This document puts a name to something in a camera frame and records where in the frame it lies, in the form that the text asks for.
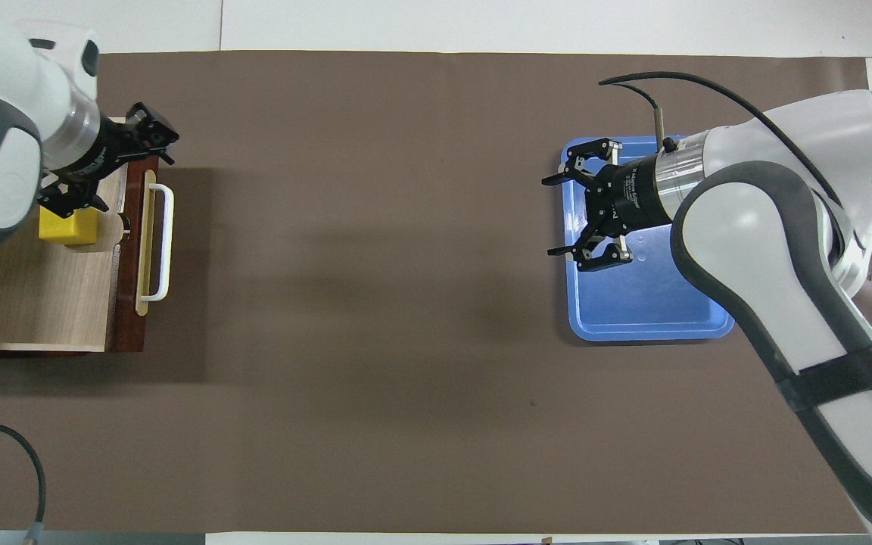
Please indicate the blue plastic tray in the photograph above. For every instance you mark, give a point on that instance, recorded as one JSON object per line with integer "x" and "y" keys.
{"x": 648, "y": 303}

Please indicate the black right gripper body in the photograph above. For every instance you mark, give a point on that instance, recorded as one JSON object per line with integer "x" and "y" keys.
{"x": 633, "y": 193}

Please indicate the yellow cube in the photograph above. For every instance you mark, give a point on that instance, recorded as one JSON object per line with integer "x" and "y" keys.
{"x": 69, "y": 227}

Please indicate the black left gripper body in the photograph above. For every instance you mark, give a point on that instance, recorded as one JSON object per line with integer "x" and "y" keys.
{"x": 110, "y": 144}

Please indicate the brown table mat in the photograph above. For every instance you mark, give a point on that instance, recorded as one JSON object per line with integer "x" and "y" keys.
{"x": 406, "y": 303}

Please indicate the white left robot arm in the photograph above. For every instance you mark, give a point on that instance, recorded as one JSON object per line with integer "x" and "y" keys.
{"x": 4, "y": 113}

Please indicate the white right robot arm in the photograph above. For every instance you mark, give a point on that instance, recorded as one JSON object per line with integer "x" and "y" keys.
{"x": 769, "y": 265}

